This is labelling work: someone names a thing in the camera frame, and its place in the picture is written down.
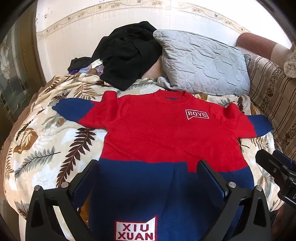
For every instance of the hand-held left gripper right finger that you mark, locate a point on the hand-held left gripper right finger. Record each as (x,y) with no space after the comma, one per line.
(208,173)

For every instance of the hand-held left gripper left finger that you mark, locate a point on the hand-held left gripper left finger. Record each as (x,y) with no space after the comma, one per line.
(91,169)

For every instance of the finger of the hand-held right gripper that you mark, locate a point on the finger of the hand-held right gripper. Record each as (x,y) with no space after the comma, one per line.
(270,162)
(286,162)

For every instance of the red and blue knit sweater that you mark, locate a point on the red and blue knit sweater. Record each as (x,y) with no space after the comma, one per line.
(150,129)

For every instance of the black clothes pile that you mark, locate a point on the black clothes pile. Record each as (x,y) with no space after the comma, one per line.
(129,53)

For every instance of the leaf print blanket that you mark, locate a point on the leaf print blanket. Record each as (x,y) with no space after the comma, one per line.
(46,139)

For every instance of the brown striped cushion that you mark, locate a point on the brown striped cushion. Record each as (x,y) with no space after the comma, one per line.
(270,92)

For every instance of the beige lace cloth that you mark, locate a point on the beige lace cloth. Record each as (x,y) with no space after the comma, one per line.
(291,64)

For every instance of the purple cloth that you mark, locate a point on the purple cloth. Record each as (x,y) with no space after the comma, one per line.
(100,68)

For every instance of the grey quilted pillow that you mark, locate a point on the grey quilted pillow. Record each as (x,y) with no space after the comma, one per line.
(203,62)

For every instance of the pink pillow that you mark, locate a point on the pink pillow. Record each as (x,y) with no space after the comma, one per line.
(153,69)

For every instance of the glass panel door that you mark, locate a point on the glass panel door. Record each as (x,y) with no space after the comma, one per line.
(16,76)

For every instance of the brown padded headboard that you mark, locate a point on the brown padded headboard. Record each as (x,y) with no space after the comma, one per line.
(252,41)

